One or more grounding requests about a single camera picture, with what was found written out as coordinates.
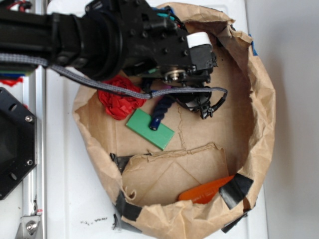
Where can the red crumpled paper ball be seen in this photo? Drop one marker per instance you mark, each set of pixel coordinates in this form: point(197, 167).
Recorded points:
point(117, 105)

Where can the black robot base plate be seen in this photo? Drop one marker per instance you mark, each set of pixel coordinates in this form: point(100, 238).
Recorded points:
point(17, 142)

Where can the metal corner bracket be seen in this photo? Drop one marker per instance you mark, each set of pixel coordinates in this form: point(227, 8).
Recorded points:
point(30, 227)

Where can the orange plastic piece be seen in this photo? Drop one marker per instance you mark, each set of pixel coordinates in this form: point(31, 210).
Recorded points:
point(203, 194)

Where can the brown paper bag container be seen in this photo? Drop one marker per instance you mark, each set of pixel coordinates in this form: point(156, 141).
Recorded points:
point(144, 182)

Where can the aluminium extrusion rail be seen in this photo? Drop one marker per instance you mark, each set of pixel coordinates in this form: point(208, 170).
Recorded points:
point(34, 184)

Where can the white plastic tray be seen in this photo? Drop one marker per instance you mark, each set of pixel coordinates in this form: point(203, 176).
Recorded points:
point(77, 206)

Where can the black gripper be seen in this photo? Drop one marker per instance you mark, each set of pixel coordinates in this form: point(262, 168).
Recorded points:
point(157, 47)

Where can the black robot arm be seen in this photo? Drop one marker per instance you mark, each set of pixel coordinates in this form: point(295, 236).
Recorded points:
point(112, 36)

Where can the green rectangular block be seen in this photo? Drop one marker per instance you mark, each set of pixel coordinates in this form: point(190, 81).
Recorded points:
point(139, 123)

